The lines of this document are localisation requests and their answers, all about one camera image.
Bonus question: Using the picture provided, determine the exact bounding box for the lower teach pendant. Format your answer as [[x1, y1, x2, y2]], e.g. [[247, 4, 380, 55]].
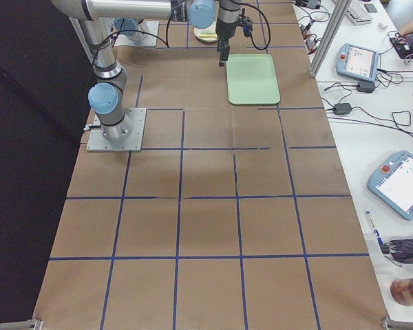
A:
[[367, 151, 413, 221]]

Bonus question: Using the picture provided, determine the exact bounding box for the black power adapter lower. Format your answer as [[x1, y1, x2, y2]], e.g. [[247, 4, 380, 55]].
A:
[[332, 102, 352, 116]]

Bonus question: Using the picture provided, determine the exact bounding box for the brown paper table cover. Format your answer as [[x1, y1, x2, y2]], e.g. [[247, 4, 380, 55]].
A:
[[34, 1, 386, 329]]

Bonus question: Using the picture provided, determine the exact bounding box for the dark folded umbrella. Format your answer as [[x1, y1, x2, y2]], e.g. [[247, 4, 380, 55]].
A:
[[380, 238, 413, 264]]

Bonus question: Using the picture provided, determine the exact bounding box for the white round plate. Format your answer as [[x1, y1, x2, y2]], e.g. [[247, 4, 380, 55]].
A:
[[193, 23, 218, 43]]

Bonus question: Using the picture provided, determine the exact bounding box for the black power adapter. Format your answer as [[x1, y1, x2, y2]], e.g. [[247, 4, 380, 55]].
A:
[[356, 81, 376, 94], [332, 102, 352, 116]]

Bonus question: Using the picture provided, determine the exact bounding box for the light green tray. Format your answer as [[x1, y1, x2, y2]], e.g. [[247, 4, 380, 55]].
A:
[[226, 54, 280, 105]]

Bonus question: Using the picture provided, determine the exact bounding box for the yellow plastic fork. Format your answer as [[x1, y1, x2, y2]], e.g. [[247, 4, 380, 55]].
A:
[[199, 34, 217, 38]]

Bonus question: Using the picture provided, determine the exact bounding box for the white keyboard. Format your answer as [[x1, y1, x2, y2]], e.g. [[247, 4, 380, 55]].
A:
[[345, 0, 372, 25]]

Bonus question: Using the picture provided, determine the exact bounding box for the aluminium frame post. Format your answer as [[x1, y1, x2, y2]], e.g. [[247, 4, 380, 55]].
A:
[[308, 0, 351, 78]]

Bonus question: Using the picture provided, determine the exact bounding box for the brown glass jar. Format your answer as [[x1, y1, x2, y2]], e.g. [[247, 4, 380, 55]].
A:
[[390, 278, 413, 306]]

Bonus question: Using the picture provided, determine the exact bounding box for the teach pendant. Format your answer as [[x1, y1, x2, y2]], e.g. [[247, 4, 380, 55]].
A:
[[367, 151, 413, 221], [335, 43, 379, 83]]

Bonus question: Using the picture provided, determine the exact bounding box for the black phone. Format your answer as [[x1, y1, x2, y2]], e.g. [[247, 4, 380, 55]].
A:
[[364, 3, 377, 13]]

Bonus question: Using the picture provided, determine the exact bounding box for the upper teach pendant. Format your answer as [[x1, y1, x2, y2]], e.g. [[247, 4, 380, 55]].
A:
[[335, 43, 379, 83]]

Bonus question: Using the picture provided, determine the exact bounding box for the black power adapter upper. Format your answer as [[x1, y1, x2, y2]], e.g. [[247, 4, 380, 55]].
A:
[[356, 81, 376, 94]]

